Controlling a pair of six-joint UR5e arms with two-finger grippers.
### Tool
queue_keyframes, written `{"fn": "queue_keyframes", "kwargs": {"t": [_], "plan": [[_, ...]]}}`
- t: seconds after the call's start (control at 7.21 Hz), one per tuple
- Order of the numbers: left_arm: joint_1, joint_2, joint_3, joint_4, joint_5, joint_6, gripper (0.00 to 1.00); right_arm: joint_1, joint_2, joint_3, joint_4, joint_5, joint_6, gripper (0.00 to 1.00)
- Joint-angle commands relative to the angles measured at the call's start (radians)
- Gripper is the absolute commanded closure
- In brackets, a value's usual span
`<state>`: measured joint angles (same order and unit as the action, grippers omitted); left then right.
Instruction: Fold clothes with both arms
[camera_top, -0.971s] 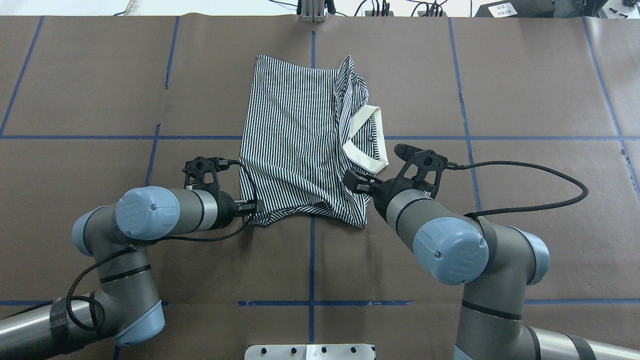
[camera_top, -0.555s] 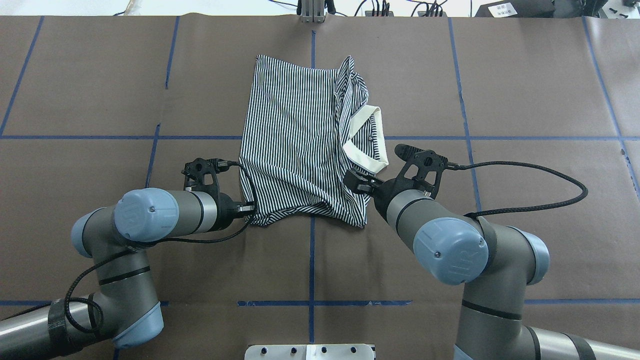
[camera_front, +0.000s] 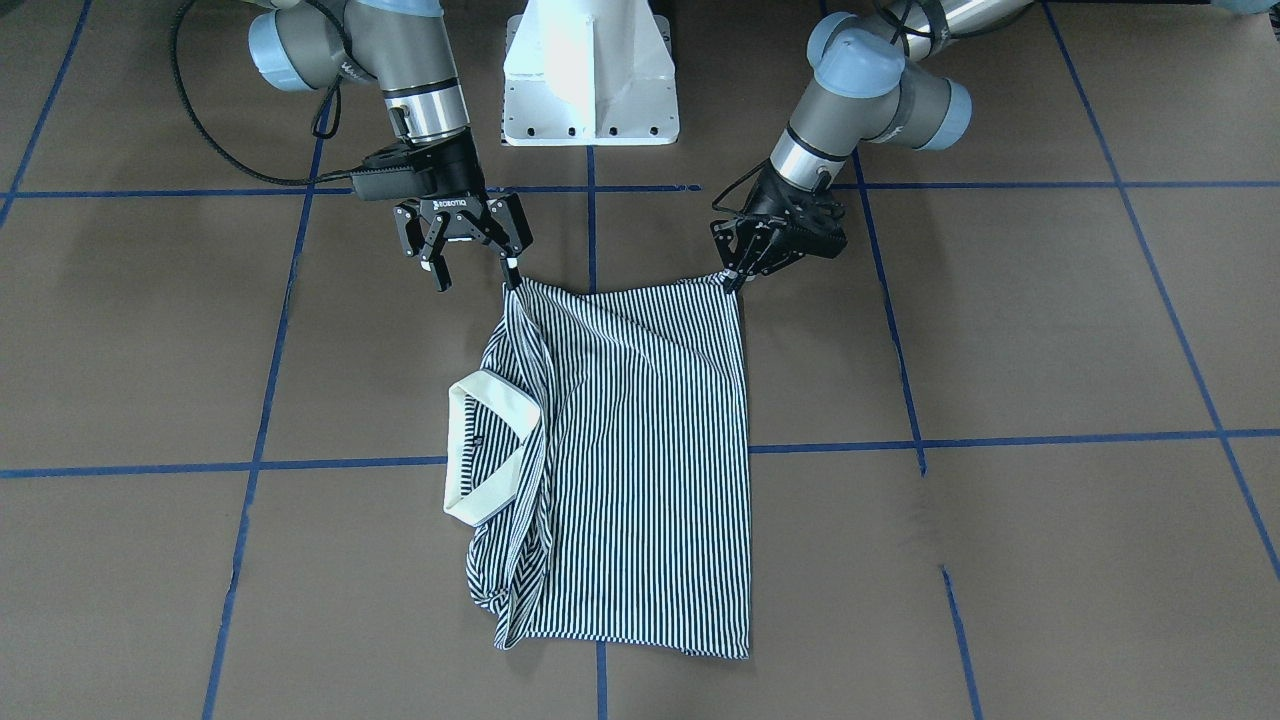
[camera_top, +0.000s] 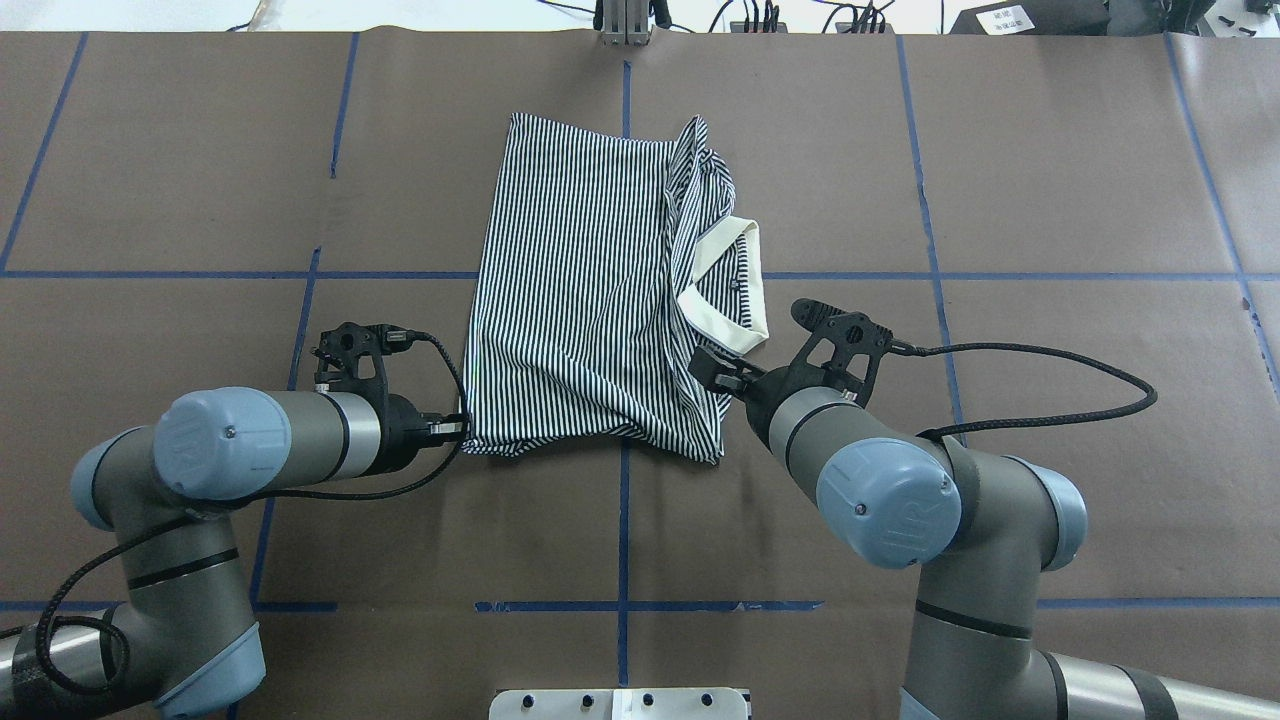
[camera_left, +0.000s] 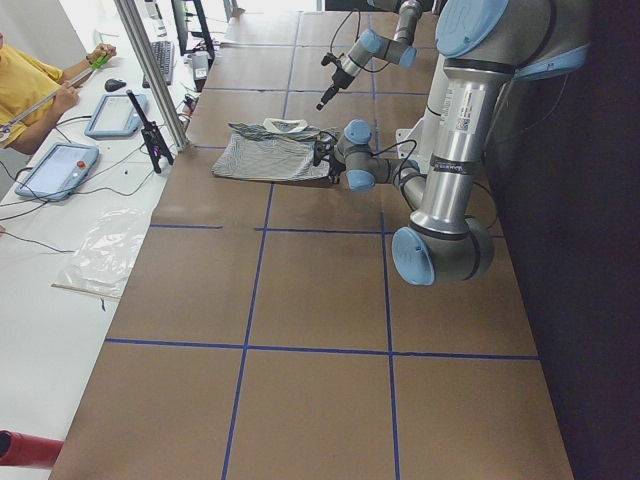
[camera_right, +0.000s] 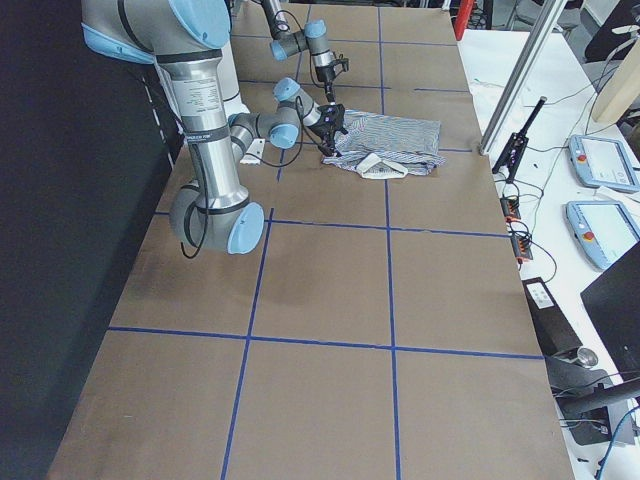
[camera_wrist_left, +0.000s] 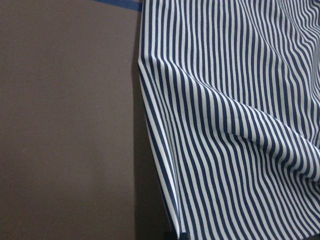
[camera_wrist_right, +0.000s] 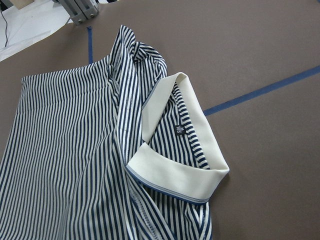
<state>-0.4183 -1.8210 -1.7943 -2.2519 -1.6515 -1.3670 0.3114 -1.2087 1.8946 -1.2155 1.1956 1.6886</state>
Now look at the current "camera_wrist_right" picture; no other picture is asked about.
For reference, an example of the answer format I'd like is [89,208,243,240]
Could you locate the navy white striped polo shirt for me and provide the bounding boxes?
[0,26,230,240]

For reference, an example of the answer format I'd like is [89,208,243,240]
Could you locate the aluminium frame post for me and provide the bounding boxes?
[56,0,99,25]

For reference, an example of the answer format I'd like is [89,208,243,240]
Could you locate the thin black table cable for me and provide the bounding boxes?
[0,9,10,48]

